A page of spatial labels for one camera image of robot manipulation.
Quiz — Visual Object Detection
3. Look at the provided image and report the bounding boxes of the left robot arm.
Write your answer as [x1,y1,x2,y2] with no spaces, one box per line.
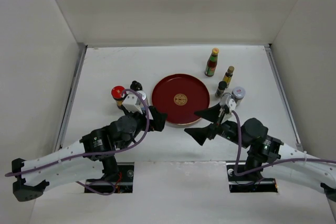
[7,106,167,202]

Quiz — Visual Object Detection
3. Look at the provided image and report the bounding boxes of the yellow-cap chili sauce bottle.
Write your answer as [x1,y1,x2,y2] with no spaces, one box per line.
[205,48,219,77]

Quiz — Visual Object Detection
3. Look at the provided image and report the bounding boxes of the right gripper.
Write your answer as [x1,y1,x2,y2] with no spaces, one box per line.
[184,101,250,148]

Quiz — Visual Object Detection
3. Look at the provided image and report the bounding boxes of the small black-cap pepper jar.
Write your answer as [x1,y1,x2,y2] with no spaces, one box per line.
[215,81,227,98]

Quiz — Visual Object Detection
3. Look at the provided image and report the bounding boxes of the small brown-cap yellow bottle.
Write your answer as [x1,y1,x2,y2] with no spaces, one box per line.
[223,66,235,87]

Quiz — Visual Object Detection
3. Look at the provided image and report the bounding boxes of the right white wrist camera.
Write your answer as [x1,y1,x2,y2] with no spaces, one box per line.
[219,92,236,114]

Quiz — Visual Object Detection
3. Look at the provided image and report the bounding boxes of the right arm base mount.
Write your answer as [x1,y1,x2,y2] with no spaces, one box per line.
[226,162,278,193]

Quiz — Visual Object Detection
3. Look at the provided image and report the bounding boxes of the red round lacquer tray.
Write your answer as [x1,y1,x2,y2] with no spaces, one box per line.
[151,73,210,125]

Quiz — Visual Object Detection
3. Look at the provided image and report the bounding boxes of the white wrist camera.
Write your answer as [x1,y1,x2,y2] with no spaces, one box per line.
[122,94,142,113]
[219,92,236,114]

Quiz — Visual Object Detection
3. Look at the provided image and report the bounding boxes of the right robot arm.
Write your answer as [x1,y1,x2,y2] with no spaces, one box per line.
[185,101,335,201]

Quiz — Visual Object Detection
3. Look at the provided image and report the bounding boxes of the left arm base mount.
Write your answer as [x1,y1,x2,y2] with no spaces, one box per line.
[85,163,134,194]

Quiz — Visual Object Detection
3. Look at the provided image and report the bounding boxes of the silver-lid brown spice jar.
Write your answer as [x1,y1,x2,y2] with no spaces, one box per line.
[232,87,246,106]

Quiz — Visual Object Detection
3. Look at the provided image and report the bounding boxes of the black-cap white salt grinder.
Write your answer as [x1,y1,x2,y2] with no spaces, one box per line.
[130,80,143,91]

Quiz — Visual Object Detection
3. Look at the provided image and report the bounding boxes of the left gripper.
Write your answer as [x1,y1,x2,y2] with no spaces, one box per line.
[120,106,167,151]

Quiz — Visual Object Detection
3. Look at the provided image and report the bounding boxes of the red-lid sauce jar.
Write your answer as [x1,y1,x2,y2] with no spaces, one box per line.
[111,86,125,109]

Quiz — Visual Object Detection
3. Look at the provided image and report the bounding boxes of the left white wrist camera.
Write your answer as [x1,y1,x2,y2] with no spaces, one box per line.
[122,94,142,113]

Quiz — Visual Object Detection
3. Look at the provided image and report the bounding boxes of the silver-lid blue-band spice jar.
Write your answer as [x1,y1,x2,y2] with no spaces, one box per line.
[137,90,149,112]

